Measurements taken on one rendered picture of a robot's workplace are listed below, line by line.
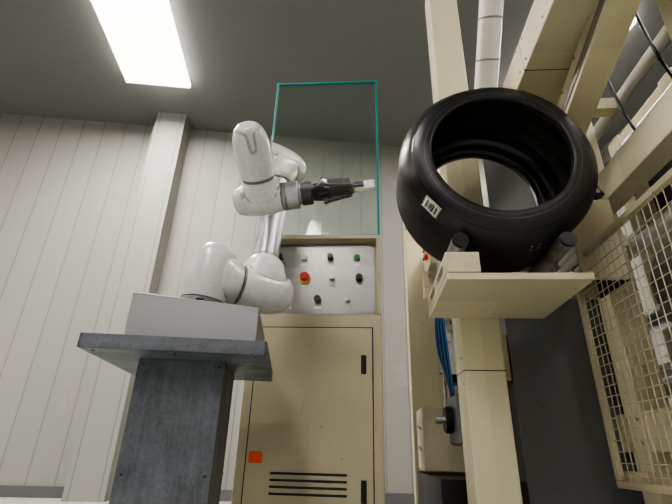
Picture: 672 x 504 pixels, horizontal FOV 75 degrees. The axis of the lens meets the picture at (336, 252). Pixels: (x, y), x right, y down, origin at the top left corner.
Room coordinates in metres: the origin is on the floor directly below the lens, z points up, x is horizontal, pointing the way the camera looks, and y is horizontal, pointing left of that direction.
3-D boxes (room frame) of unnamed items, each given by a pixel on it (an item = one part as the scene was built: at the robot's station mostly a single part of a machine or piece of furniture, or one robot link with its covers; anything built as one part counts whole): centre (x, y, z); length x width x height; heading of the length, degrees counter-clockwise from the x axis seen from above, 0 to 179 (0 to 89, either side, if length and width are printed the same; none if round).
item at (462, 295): (1.22, -0.49, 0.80); 0.37 x 0.36 x 0.02; 86
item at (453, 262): (1.23, -0.35, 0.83); 0.36 x 0.09 x 0.06; 176
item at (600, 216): (1.41, -0.88, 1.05); 0.20 x 0.15 x 0.30; 176
